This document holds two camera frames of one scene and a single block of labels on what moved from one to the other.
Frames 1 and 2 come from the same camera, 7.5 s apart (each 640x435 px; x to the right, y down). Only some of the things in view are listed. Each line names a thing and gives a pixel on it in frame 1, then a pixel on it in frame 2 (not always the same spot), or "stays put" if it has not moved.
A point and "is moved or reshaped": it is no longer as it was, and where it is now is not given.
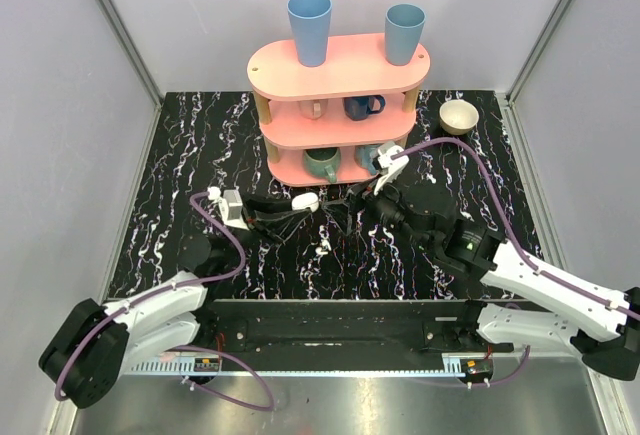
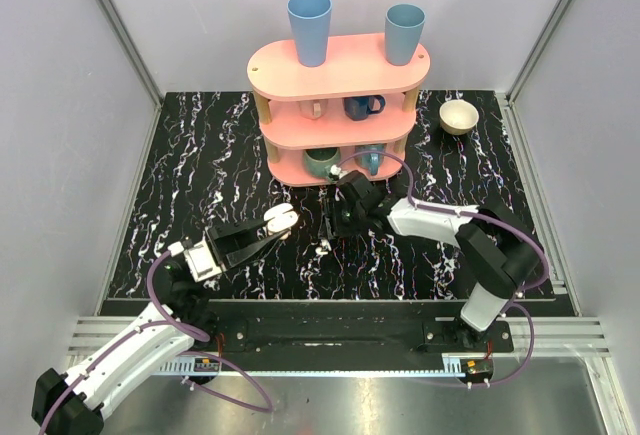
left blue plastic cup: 311,12 stays put
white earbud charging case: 306,200 is moved or reshaped
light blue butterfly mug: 363,157 stays put
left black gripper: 258,218 to 218,248
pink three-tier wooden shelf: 321,125 stays put
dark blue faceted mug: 361,107 stays put
